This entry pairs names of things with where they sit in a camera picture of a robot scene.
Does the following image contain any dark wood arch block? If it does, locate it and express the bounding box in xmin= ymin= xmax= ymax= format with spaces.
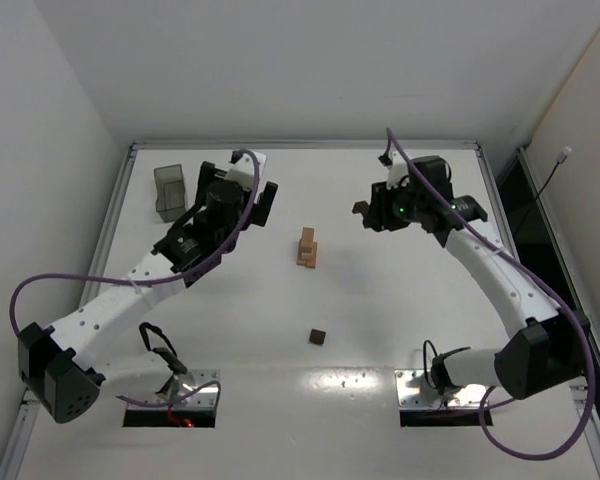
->
xmin=352 ymin=201 xmax=369 ymax=216

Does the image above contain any grey translucent plastic bin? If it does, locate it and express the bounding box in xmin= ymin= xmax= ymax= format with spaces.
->
xmin=154 ymin=164 xmax=188 ymax=223

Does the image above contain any small dark wood cube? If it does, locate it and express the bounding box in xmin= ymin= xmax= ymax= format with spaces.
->
xmin=308 ymin=329 xmax=326 ymax=346

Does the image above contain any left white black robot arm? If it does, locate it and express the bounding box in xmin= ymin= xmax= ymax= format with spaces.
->
xmin=14 ymin=149 xmax=278 ymax=424

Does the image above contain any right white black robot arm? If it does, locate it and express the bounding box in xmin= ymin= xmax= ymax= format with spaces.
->
xmin=352 ymin=153 xmax=585 ymax=400

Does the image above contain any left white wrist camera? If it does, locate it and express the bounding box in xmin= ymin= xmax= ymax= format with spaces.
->
xmin=224 ymin=150 xmax=255 ymax=190

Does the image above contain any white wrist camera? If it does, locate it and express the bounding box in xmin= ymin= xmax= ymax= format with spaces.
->
xmin=224 ymin=150 xmax=255 ymax=190
xmin=378 ymin=149 xmax=409 ymax=190

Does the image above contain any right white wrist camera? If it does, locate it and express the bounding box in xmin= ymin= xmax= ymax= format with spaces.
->
xmin=378 ymin=149 xmax=409 ymax=190

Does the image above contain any black wall cable white plug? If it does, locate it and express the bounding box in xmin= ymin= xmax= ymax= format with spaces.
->
xmin=513 ymin=146 xmax=572 ymax=239

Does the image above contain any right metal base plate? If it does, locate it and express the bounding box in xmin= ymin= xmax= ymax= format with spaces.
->
xmin=394 ymin=369 xmax=487 ymax=413

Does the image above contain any metal base plate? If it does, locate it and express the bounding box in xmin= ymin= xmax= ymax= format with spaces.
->
xmin=394 ymin=369 xmax=487 ymax=413
xmin=156 ymin=370 xmax=221 ymax=413

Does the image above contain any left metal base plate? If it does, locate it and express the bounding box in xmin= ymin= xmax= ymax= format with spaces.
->
xmin=156 ymin=370 xmax=221 ymax=413

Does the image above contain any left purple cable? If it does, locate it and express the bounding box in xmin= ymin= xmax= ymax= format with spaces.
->
xmin=8 ymin=148 xmax=261 ymax=409

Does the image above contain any purple cable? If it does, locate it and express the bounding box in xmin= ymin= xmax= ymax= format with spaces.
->
xmin=8 ymin=148 xmax=261 ymax=409
xmin=385 ymin=127 xmax=597 ymax=461

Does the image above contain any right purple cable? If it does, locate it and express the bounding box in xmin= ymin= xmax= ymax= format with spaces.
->
xmin=385 ymin=127 xmax=597 ymax=461

